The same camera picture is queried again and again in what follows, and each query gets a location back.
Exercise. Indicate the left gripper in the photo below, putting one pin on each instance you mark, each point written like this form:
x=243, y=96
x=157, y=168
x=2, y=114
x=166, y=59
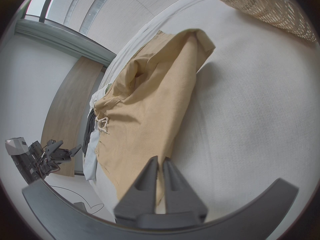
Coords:
x=61, y=156

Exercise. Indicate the green garment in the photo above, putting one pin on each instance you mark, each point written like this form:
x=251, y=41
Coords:
x=108, y=87

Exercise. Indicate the window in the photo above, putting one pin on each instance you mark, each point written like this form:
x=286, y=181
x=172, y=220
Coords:
x=112, y=14

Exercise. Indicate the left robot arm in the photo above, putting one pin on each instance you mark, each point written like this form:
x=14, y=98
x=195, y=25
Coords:
x=22, y=159

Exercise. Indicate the tan shorts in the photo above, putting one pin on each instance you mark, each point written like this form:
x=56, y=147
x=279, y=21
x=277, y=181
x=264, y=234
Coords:
x=155, y=104

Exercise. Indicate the pale blue garment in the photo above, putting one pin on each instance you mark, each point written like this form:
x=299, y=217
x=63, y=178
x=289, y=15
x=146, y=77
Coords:
x=91, y=161

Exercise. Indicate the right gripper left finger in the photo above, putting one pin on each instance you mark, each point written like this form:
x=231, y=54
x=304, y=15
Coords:
x=142, y=191

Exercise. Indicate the round woven basket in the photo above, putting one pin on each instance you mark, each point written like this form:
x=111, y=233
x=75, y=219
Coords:
x=270, y=6

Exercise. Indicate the black garment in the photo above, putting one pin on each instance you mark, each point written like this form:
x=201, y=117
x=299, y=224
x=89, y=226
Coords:
x=89, y=131

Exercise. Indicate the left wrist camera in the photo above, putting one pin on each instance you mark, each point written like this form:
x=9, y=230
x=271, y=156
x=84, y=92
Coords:
x=51, y=142

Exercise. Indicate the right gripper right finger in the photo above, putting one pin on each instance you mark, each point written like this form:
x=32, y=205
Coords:
x=177, y=194

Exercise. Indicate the white garment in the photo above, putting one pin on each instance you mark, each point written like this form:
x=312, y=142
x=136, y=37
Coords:
x=96, y=97

